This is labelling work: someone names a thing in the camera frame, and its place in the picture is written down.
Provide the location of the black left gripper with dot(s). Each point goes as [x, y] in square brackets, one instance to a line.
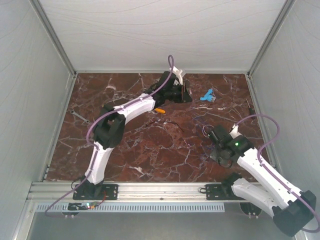
[185, 97]

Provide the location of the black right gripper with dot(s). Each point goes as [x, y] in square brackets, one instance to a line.
[215, 147]

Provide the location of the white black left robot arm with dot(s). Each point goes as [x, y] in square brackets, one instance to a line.
[108, 129]

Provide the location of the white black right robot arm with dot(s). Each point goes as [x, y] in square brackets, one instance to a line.
[290, 208]

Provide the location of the blue plastic connector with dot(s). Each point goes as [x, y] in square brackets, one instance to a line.
[209, 96]

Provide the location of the small black screwdriver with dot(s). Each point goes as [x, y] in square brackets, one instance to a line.
[250, 108]

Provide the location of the silver wrench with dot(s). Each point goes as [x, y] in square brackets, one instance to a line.
[79, 116]

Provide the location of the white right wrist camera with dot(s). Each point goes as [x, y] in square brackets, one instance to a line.
[234, 133]

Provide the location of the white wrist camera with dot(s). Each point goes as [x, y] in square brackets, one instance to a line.
[179, 74]
[234, 133]

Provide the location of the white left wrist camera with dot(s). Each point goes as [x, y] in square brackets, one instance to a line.
[179, 74]

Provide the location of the yellow handled screwdriver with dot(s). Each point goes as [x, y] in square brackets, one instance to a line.
[159, 110]

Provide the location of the black right mount plate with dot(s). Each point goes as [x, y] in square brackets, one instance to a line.
[215, 192]

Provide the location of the black mount plate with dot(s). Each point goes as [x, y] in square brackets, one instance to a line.
[215, 192]
[96, 192]

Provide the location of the black left mount plate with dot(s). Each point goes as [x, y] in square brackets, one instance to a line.
[96, 192]

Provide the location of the grey slotted cable duct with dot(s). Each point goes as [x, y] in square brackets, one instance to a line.
[135, 207]

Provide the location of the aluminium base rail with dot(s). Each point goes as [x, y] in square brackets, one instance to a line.
[50, 191]

